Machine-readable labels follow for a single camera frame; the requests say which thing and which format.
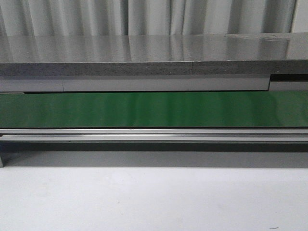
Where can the green conveyor belt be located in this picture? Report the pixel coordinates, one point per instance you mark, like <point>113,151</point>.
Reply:
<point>155,109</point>

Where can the grey rear conveyor guard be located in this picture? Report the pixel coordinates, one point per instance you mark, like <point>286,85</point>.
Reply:
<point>217,82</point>

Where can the grey conveyor support leg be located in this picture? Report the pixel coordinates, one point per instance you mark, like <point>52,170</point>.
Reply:
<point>6,153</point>

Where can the grey pleated curtain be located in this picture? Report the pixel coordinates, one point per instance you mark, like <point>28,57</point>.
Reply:
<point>144,17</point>

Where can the aluminium front conveyor rail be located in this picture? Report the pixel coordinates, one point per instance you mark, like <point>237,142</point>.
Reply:
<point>157,135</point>

